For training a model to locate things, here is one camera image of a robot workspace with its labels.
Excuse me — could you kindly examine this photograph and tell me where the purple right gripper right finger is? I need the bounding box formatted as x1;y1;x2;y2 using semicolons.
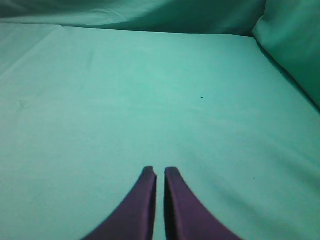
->
164;167;240;240

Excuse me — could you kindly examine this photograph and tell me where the green cloth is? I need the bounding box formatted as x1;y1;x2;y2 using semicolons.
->
0;0;320;240

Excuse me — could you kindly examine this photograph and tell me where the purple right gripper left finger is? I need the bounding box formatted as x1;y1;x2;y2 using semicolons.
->
84;166;157;240

